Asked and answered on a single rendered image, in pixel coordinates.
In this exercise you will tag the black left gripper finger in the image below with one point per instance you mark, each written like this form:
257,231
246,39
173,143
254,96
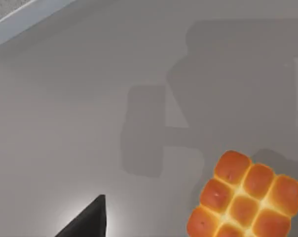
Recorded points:
91,219

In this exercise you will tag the orange pull-apart bread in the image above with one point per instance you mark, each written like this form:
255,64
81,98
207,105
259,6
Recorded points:
245,200

